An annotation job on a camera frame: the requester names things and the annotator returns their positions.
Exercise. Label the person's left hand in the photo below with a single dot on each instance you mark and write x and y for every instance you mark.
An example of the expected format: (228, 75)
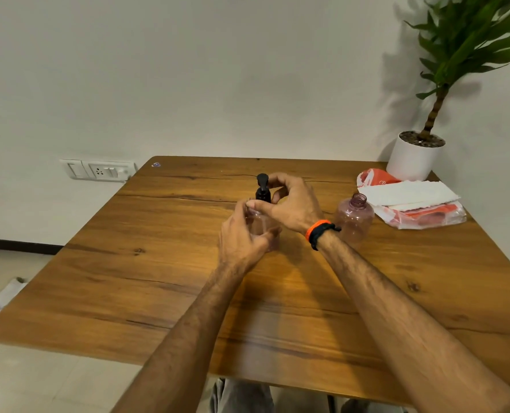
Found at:
(236, 247)

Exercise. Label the person's right hand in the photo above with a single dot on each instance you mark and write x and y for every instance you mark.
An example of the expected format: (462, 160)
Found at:
(295, 206)

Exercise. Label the person's right thumb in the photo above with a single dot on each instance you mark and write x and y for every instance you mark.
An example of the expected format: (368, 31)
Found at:
(262, 207)

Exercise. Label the person's left thumb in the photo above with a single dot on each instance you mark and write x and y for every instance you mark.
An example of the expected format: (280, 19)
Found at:
(268, 236)

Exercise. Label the black pump dispenser head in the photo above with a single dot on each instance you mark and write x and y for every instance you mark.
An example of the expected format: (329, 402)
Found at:
(263, 191)

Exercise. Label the clear pink plastic bottle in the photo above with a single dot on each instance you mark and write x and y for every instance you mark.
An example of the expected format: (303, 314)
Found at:
(354, 219)
(258, 223)

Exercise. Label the person's right forearm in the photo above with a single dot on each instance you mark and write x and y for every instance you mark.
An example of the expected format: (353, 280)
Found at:
(410, 331)

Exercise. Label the person's left forearm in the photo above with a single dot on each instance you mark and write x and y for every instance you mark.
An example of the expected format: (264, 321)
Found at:
(181, 344)

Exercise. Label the orange wristband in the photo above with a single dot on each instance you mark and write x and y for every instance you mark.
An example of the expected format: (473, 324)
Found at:
(316, 228)

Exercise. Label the black wristband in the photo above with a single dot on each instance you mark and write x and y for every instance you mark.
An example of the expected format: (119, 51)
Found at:
(323, 234)

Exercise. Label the white paper sheet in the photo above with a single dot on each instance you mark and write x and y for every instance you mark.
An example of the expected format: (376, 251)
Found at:
(410, 194)

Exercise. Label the white plant pot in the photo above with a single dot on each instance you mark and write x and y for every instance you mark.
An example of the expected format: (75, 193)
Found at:
(413, 161)

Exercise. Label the orange and white plastic bag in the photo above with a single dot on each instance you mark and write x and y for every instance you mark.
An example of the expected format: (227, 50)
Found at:
(427, 217)

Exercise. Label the person's grey trousers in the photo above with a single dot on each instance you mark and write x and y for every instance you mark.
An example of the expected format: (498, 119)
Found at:
(240, 397)

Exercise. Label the black table leg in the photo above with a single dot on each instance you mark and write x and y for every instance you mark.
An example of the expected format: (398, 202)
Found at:
(331, 405)

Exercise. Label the green leafy plant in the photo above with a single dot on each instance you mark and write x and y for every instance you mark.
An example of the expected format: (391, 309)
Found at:
(466, 42)

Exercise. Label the white wall switch socket panel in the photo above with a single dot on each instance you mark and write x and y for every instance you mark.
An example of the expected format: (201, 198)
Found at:
(102, 170)

